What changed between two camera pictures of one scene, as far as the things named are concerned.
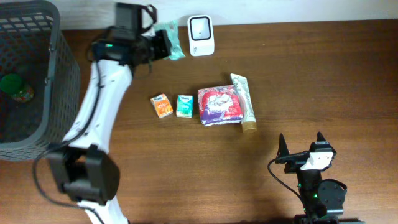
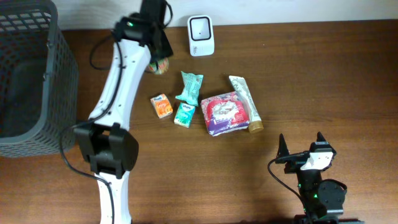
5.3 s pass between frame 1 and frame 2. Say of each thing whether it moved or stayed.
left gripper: stayed
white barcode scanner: stayed
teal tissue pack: moved
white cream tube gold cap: moved
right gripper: stayed
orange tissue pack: stayed
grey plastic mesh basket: stayed
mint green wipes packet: moved
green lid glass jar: moved
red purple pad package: moved
